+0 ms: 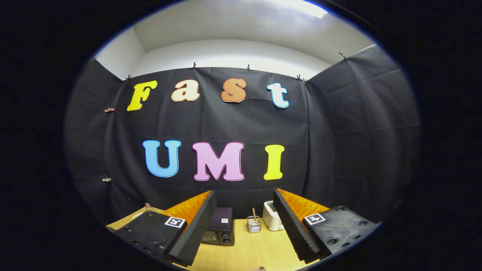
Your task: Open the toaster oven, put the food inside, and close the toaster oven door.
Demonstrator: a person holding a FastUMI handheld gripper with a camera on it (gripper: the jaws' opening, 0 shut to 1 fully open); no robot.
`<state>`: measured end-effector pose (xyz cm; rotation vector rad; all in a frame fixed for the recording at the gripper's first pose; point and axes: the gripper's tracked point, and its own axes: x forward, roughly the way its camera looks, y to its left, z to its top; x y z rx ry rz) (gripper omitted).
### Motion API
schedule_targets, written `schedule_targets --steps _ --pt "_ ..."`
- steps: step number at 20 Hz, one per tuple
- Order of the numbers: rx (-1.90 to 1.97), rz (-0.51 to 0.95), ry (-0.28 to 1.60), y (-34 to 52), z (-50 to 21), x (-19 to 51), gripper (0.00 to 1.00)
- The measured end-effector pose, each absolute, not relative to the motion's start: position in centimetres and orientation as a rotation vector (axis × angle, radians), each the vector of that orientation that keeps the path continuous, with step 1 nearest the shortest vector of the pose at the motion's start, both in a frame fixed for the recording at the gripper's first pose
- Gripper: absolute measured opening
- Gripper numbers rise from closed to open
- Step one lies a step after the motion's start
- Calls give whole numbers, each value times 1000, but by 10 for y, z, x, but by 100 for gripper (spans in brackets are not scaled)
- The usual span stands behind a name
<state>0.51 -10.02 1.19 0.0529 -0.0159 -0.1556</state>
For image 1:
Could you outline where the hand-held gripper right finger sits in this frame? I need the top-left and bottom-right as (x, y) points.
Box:
(273, 188), (379, 263)

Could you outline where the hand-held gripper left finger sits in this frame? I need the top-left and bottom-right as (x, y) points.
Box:
(115, 190), (217, 267)

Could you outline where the black toaster oven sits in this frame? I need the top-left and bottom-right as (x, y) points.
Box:
(201, 207), (235, 247)

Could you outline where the white bread toaster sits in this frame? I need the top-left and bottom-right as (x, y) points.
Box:
(262, 201), (285, 231)

